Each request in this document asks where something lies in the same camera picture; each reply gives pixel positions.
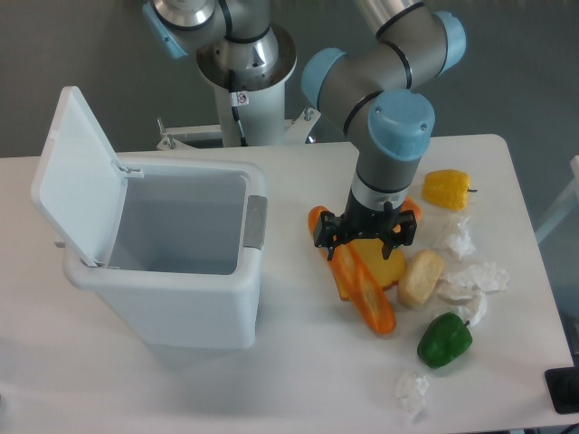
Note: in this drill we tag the long orange baguette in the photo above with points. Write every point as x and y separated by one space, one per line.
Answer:
356 284

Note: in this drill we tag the green bell pepper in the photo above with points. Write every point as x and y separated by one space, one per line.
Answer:
446 338

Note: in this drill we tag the yellow bell pepper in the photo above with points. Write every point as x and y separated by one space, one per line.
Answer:
447 188

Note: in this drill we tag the pale oval bread loaf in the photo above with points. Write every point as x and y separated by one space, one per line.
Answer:
418 282

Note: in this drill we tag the crumpled white tissue middle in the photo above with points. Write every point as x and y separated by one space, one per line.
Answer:
466 291

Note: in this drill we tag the yellow toast slice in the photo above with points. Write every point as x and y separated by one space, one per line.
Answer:
387 272

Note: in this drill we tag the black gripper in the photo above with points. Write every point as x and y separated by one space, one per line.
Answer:
392 227

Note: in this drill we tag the knotted round bread roll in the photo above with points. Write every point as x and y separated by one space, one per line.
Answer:
409 204

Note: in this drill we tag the white bin lid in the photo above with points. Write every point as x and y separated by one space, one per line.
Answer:
80 183

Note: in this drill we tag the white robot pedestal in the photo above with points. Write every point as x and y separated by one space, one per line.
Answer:
249 85

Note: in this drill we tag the white trash bin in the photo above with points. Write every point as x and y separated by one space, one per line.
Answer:
185 262

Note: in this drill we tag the black device at edge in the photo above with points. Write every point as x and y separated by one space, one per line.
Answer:
562 385

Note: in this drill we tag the crumpled white tissue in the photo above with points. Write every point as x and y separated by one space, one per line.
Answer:
455 238
466 291
410 391

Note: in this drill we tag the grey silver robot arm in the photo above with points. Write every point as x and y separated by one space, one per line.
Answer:
371 99

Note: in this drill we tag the crumpled white tissue upper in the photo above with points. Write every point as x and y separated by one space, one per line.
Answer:
455 238

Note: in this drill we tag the crumpled white tissue lower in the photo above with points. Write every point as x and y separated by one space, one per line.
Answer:
410 391

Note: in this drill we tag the white frame at right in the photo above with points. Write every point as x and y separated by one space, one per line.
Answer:
562 205

